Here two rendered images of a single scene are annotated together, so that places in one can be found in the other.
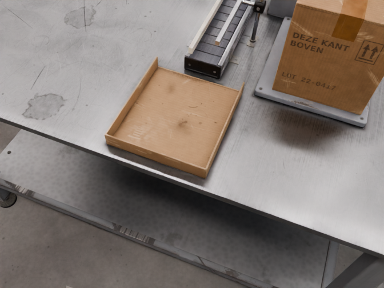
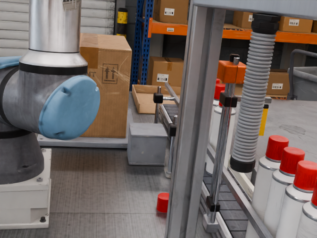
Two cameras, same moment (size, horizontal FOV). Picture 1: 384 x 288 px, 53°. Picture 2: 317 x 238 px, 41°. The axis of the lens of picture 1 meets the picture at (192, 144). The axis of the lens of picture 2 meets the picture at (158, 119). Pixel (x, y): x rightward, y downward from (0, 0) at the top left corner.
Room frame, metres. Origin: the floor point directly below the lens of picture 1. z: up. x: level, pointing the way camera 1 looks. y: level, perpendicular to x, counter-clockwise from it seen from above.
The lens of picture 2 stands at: (2.14, -0.80, 1.31)
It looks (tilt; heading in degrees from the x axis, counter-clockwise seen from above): 18 degrees down; 151
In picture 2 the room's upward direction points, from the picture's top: 5 degrees clockwise
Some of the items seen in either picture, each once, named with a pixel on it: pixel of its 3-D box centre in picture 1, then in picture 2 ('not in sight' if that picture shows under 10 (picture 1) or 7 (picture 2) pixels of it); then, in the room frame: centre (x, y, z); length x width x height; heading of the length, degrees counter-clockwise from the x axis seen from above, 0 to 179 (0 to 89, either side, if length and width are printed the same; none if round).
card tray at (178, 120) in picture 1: (178, 111); (166, 99); (0.65, 0.04, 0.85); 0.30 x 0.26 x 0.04; 161
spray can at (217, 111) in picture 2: not in sight; (221, 133); (1.37, -0.21, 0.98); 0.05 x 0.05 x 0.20
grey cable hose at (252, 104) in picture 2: not in sight; (253, 96); (1.72, -0.43, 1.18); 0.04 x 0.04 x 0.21
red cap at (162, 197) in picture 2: not in sight; (164, 201); (1.41, -0.36, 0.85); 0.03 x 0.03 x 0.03
